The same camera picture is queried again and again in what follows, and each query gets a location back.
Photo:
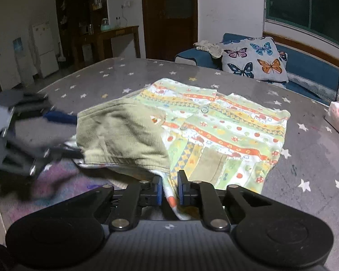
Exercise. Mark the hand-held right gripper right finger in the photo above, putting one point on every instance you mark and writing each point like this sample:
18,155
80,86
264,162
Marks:
181,189

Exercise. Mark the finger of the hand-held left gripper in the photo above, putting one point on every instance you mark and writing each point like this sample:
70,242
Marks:
60,117
67,152

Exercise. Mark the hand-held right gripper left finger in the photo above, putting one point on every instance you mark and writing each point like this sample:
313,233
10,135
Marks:
159,190

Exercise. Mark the patterned green child's jacket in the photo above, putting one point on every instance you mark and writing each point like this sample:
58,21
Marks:
214,135

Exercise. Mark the white water dispenser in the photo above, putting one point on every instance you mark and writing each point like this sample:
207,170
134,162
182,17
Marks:
22,62

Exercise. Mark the white refrigerator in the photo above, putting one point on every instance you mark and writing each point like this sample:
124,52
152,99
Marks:
45,50

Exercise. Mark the wooden side table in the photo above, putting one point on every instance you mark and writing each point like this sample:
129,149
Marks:
118,34

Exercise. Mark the green kettle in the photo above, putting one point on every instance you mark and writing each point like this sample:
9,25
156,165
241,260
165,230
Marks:
105,25

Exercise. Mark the clear glass jar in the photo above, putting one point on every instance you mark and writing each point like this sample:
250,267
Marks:
118,22

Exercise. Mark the dark wooden shelf cabinet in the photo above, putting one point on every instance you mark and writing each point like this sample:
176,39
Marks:
73,5

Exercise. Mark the grey star-print tablecloth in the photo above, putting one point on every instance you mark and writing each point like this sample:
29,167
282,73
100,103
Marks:
299,146

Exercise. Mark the beige crumpled cloth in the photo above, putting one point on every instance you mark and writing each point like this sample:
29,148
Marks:
209,47

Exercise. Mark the dark wooden door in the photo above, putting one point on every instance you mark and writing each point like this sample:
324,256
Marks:
169,19

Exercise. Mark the butterfly print pillow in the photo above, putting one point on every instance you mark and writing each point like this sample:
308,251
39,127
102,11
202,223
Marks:
251,59

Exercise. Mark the blue sofa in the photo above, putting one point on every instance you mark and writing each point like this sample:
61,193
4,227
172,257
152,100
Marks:
302,62

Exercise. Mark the dark window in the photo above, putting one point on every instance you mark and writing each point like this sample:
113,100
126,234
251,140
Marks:
308,2

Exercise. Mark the white wall socket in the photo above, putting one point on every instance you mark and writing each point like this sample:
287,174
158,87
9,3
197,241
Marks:
125,5

